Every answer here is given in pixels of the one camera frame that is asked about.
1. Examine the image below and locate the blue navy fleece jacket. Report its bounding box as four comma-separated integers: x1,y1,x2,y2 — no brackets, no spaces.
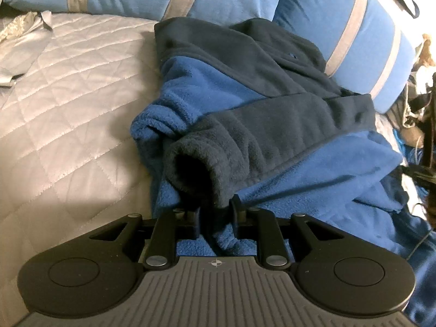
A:
131,18,435,326

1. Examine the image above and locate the grey quilted bedspread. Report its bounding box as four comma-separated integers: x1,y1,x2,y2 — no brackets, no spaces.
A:
1,14,160,326

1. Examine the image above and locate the right blue striped pillow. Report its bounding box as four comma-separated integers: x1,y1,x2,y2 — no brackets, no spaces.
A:
274,0,419,113

